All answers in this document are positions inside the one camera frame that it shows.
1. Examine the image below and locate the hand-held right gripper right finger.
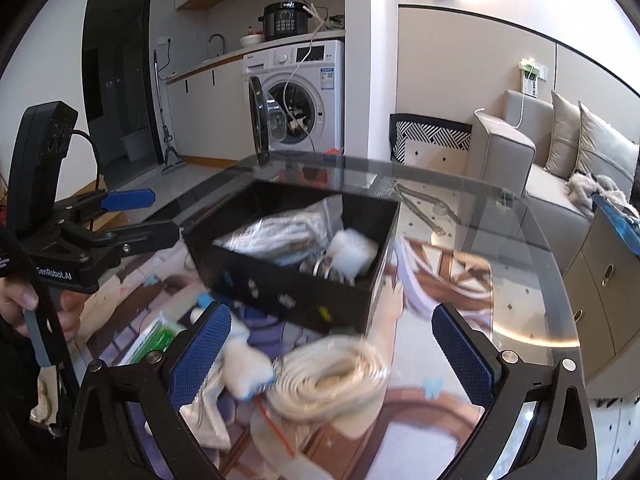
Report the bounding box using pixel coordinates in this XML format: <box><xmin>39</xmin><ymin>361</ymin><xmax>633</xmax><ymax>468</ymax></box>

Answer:
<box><xmin>432</xmin><ymin>303</ymin><xmax>598</xmax><ymax>480</ymax></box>

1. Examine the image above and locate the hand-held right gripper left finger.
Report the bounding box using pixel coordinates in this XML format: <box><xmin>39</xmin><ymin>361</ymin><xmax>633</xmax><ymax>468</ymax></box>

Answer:
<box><xmin>67</xmin><ymin>302</ymin><xmax>232</xmax><ymax>480</ymax></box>

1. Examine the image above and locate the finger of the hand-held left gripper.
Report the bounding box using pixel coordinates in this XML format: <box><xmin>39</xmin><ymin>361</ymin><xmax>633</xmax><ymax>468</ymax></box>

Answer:
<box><xmin>62</xmin><ymin>220</ymin><xmax>181</xmax><ymax>261</ymax></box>
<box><xmin>52</xmin><ymin>189</ymin><xmax>156</xmax><ymax>223</ymax></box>

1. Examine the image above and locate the green and white sachet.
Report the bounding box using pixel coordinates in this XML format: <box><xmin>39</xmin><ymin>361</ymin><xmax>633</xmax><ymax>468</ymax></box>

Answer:
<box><xmin>117</xmin><ymin>310</ymin><xmax>188</xmax><ymax>367</ymax></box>

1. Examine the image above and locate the white plush toy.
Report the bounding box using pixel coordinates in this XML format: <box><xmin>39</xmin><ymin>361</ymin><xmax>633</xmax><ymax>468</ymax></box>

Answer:
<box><xmin>222</xmin><ymin>340</ymin><xmax>282</xmax><ymax>402</ymax></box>

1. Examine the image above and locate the white printed sachet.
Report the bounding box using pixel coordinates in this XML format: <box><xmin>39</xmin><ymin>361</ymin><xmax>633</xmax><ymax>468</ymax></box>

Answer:
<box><xmin>179</xmin><ymin>360</ymin><xmax>234</xmax><ymax>452</ymax></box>

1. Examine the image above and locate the black cardboard box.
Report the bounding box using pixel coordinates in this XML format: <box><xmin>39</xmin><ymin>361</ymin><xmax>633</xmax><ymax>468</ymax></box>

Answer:
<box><xmin>182</xmin><ymin>180</ymin><xmax>401</xmax><ymax>336</ymax></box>

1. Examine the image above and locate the zip bag of white cord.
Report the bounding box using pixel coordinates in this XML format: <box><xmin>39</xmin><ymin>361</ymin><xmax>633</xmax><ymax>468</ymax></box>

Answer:
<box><xmin>252</xmin><ymin>334</ymin><xmax>392</xmax><ymax>457</ymax></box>

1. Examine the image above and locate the white cable bundle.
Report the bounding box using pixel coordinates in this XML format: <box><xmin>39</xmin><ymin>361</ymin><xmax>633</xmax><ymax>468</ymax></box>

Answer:
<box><xmin>212</xmin><ymin>197</ymin><xmax>346</xmax><ymax>281</ymax></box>

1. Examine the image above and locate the person's left forearm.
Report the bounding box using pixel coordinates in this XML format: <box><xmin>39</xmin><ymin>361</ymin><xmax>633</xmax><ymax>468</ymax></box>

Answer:
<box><xmin>0</xmin><ymin>312</ymin><xmax>76</xmax><ymax>480</ymax></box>

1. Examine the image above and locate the person's left hand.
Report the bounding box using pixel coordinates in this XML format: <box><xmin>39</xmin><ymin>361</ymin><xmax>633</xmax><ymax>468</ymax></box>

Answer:
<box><xmin>0</xmin><ymin>280</ymin><xmax>88</xmax><ymax>339</ymax></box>

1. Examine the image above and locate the grey bucket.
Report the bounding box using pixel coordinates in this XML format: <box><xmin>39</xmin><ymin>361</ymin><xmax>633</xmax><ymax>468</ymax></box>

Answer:
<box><xmin>120</xmin><ymin>127</ymin><xmax>151</xmax><ymax>162</ymax></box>

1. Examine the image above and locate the mop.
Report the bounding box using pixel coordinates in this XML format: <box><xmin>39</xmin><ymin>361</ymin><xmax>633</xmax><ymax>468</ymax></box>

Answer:
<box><xmin>152</xmin><ymin>50</ymin><xmax>187</xmax><ymax>176</ymax></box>

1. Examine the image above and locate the printed table mat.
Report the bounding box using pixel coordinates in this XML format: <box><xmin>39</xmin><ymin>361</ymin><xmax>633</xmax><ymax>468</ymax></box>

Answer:
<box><xmin>30</xmin><ymin>235</ymin><xmax>496</xmax><ymax>480</ymax></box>

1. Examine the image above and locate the white counter cabinet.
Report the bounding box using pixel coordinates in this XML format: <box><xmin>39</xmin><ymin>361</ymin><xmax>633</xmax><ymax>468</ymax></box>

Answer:
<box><xmin>165</xmin><ymin>47</ymin><xmax>251</xmax><ymax>166</ymax></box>

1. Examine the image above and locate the dark glass door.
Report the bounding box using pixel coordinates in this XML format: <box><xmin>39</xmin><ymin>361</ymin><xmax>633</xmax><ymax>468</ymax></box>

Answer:
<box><xmin>82</xmin><ymin>0</ymin><xmax>154</xmax><ymax>171</ymax></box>

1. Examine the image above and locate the beige side cabinet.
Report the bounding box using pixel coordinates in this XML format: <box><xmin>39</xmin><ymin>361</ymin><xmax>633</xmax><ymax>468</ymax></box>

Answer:
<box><xmin>562</xmin><ymin>205</ymin><xmax>640</xmax><ymax>391</ymax></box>

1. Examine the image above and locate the beige sofa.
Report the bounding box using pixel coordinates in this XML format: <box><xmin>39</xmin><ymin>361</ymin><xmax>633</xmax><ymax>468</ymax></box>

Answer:
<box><xmin>472</xmin><ymin>89</ymin><xmax>640</xmax><ymax>221</ymax></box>

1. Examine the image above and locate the blue flat item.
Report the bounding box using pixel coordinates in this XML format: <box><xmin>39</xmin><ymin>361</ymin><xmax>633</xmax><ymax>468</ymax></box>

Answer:
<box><xmin>592</xmin><ymin>195</ymin><xmax>640</xmax><ymax>233</ymax></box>

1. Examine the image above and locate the grey fluffy throw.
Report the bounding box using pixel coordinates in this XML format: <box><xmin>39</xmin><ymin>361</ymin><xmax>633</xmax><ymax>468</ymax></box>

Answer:
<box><xmin>566</xmin><ymin>172</ymin><xmax>633</xmax><ymax>211</ymax></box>

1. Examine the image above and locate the patterned black and white chair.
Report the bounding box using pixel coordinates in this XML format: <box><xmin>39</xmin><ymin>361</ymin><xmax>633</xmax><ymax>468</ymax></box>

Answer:
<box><xmin>389</xmin><ymin>113</ymin><xmax>473</xmax><ymax>166</ymax></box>

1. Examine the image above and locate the white washing machine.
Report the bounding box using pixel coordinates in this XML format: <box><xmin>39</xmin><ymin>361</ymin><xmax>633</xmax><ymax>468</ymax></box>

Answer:
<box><xmin>242</xmin><ymin>39</ymin><xmax>346</xmax><ymax>167</ymax></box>

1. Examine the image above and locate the black pressure cooker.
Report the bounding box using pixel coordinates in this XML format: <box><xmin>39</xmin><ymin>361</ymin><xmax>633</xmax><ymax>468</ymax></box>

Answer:
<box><xmin>258</xmin><ymin>2</ymin><xmax>313</xmax><ymax>42</ymax></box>

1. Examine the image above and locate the narrow beige cushion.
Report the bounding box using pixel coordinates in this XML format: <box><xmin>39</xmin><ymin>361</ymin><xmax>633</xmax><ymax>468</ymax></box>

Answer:
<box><xmin>545</xmin><ymin>91</ymin><xmax>583</xmax><ymax>176</ymax></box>

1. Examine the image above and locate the wide grey cushion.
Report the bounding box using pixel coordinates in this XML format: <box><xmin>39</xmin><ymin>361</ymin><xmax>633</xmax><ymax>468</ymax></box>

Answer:
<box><xmin>575</xmin><ymin>101</ymin><xmax>640</xmax><ymax>191</ymax></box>

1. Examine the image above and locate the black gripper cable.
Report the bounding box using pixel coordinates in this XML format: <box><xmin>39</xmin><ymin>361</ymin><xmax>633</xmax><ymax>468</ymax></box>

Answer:
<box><xmin>70</xmin><ymin>130</ymin><xmax>109</xmax><ymax>196</ymax></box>

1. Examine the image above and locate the thin white cable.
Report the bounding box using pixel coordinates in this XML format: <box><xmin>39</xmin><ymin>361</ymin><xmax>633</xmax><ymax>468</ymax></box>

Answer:
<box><xmin>282</xmin><ymin>5</ymin><xmax>326</xmax><ymax>153</ymax></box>

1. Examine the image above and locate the wall charger with cable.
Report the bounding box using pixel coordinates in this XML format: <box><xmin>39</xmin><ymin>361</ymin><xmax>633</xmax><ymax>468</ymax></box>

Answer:
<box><xmin>475</xmin><ymin>57</ymin><xmax>547</xmax><ymax>128</ymax></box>

